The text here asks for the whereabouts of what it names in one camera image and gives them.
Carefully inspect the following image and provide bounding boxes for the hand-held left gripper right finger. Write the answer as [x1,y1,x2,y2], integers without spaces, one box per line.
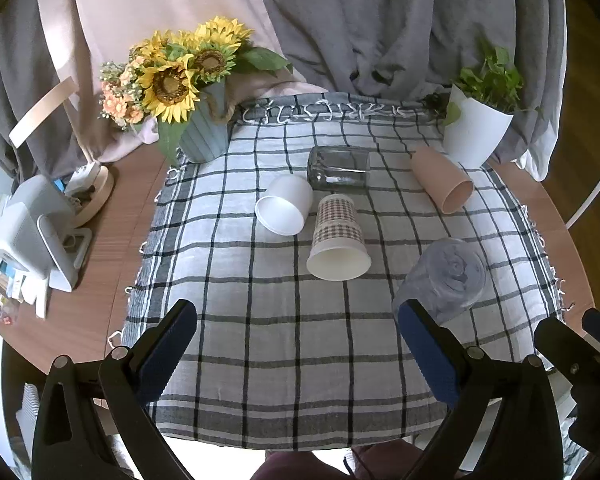
[397,298,566,480]

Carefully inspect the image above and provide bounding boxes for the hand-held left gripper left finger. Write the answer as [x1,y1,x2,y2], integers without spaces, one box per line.
[32,299,199,480]

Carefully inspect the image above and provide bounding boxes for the translucent plastic cup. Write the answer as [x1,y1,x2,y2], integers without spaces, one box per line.
[392,238,492,327]

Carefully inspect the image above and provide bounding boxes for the checked paper cup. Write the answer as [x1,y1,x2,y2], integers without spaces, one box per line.
[306,194,372,281]

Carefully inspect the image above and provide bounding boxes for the pink cup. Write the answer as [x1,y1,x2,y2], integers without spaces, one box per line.
[410,147,475,214]

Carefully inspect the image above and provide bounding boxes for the white paper cup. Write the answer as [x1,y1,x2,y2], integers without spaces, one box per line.
[255,174,314,236]

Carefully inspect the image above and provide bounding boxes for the checked tablecloth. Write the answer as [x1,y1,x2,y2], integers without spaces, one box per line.
[107,92,576,451]

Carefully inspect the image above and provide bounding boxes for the white hoop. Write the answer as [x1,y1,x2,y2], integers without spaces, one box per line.
[564,142,600,231]

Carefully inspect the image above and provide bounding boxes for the white ribbed radiator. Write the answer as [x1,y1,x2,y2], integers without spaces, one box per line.
[16,382,44,442]

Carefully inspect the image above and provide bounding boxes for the round wooden tray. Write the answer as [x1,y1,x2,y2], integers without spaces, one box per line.
[65,162,116,228]

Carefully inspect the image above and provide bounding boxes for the person's maroon pants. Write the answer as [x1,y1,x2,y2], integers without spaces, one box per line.
[250,442,431,480]

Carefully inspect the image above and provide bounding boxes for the white device on stand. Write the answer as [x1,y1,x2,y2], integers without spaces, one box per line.
[0,175,94,292]

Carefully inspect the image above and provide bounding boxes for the clear glass jar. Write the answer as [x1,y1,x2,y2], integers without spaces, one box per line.
[307,146,371,192]

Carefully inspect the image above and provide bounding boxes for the blue-grey ribbed vase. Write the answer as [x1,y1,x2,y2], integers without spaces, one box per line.
[179,82,230,165]

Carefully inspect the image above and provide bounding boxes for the white plant pot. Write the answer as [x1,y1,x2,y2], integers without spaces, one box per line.
[442,83,515,169]

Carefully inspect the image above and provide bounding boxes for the sunflower bouquet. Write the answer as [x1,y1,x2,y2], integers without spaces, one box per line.
[99,16,294,167]

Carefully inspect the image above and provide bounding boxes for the green leafy plant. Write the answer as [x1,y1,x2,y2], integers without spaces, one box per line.
[422,35,543,128]

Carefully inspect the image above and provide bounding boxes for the grey curtain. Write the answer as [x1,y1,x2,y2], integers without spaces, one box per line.
[0,0,569,196]

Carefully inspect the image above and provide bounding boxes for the pale pink cloth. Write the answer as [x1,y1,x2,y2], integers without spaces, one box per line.
[35,0,331,166]

